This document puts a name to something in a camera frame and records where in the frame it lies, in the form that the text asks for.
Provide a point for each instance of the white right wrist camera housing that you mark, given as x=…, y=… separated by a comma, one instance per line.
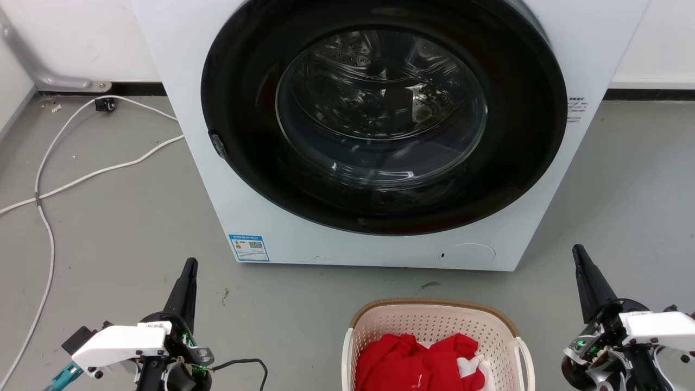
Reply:
x=659, y=326

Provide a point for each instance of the small printed text label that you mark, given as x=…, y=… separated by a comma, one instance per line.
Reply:
x=575, y=110

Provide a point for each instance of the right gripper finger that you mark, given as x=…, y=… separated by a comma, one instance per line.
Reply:
x=584, y=288
x=600, y=290

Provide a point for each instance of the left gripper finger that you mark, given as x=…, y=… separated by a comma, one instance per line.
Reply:
x=189, y=298
x=177, y=293

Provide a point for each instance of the round white filter cover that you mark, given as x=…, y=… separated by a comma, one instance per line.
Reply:
x=469, y=254

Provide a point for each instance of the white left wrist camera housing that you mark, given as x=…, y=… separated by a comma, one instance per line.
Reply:
x=119, y=345

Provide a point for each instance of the white front-load washing machine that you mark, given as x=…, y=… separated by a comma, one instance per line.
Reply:
x=179, y=60

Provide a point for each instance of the grey wall pipe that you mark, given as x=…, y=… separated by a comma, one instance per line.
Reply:
x=32, y=68

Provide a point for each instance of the blue energy label sticker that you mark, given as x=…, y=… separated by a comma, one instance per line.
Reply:
x=248, y=247

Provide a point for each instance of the white garment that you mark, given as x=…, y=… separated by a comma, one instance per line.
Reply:
x=480, y=374

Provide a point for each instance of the small black floor plug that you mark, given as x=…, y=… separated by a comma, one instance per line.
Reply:
x=105, y=104

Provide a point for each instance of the cream perforated laundry basket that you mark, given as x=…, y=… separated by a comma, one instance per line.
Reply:
x=434, y=320

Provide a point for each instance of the round black washer door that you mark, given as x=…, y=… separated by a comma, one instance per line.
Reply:
x=244, y=81

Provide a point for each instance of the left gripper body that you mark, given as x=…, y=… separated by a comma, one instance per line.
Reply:
x=182, y=347

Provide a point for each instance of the red garment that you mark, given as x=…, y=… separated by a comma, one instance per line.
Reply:
x=402, y=364

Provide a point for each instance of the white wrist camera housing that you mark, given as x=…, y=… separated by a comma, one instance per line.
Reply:
x=119, y=345
x=659, y=326

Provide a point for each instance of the steel washer drum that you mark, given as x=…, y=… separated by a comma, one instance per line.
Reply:
x=380, y=98

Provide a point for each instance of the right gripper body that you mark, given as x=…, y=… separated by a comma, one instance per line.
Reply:
x=602, y=347

